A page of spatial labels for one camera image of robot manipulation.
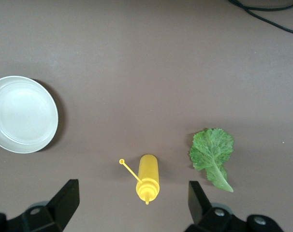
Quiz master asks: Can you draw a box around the pale beige plate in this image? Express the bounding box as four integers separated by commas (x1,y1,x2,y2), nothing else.
0,75,59,154

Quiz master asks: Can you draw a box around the black cable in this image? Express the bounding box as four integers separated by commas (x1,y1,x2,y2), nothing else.
227,0,293,36
243,0,293,12

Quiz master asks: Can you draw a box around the yellow squeeze bottle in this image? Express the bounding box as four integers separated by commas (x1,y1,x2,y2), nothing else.
119,154,161,205

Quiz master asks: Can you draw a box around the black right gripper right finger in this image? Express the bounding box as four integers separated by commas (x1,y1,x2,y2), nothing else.
185,180,285,232

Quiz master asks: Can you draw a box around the green lettuce leaf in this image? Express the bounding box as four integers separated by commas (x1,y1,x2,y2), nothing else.
189,128,235,193

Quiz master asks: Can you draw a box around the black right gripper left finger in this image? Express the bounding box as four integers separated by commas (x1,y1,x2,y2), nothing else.
0,178,80,232

